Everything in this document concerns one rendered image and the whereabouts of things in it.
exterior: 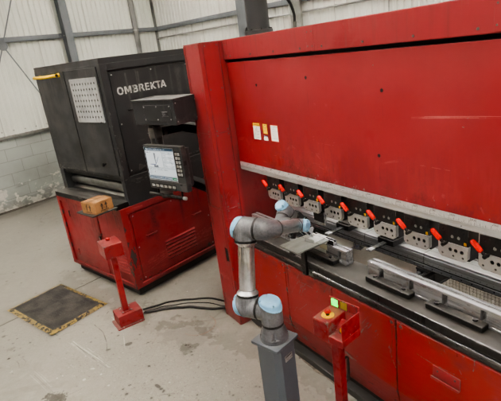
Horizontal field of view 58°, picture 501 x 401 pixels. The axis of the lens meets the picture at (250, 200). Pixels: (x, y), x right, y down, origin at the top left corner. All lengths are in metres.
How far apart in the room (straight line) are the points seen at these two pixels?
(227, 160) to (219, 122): 0.29
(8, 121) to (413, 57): 7.66
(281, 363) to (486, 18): 1.79
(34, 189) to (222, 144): 6.19
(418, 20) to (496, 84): 0.43
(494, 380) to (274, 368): 1.01
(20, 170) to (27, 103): 1.19
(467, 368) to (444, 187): 0.85
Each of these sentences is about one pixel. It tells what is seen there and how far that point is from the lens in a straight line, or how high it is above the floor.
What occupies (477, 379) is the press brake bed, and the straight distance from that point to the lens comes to 2.45.
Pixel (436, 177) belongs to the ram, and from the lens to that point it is 2.25.
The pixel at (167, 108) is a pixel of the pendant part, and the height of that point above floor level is 1.88.
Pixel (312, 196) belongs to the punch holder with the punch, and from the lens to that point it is 2.92.
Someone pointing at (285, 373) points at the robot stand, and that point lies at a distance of 2.54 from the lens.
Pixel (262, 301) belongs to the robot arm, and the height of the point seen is 1.01.
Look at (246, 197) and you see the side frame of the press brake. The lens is 3.64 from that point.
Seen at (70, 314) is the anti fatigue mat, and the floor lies 0.01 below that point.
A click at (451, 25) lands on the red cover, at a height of 2.21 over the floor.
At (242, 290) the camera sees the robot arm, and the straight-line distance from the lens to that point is 2.40.
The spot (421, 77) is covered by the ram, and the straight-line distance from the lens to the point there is 2.21.
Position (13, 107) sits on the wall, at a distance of 9.05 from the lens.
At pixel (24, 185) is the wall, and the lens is 9.16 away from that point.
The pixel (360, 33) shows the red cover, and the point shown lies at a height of 2.22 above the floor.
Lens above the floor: 2.22
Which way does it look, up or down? 18 degrees down
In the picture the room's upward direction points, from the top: 7 degrees counter-clockwise
